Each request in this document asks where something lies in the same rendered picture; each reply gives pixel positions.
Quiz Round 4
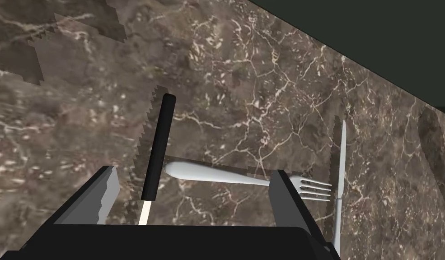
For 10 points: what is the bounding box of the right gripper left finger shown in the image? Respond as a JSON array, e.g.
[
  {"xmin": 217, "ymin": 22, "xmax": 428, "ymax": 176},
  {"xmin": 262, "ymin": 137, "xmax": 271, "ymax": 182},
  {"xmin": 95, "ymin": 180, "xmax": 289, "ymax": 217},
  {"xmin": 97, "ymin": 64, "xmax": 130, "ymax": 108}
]
[{"xmin": 53, "ymin": 166, "xmax": 121, "ymax": 226}]

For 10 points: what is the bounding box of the black-handled knife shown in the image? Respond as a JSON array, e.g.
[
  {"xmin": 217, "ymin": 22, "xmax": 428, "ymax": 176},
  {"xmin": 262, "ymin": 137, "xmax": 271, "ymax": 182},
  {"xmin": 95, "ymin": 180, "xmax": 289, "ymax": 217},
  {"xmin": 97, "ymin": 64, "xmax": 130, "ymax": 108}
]
[{"xmin": 138, "ymin": 93, "xmax": 177, "ymax": 226}]

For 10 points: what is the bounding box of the silver knife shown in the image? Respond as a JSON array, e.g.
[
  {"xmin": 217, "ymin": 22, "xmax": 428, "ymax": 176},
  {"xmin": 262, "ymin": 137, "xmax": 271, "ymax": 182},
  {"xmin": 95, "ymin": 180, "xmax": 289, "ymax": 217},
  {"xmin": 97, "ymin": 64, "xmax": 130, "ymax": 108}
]
[{"xmin": 332, "ymin": 120, "xmax": 347, "ymax": 258}]

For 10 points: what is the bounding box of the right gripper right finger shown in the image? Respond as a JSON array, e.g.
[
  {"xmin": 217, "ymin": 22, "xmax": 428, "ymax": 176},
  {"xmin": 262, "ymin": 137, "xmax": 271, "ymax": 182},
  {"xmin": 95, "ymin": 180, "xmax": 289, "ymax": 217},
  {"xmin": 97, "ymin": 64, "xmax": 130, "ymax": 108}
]
[{"xmin": 268, "ymin": 169, "xmax": 324, "ymax": 246}]

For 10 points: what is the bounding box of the silver fork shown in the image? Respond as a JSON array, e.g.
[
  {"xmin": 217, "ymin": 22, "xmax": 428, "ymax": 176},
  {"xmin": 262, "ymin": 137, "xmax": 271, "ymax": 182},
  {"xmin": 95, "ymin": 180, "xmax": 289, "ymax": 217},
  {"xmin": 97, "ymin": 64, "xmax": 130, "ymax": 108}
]
[{"xmin": 164, "ymin": 161, "xmax": 333, "ymax": 202}]

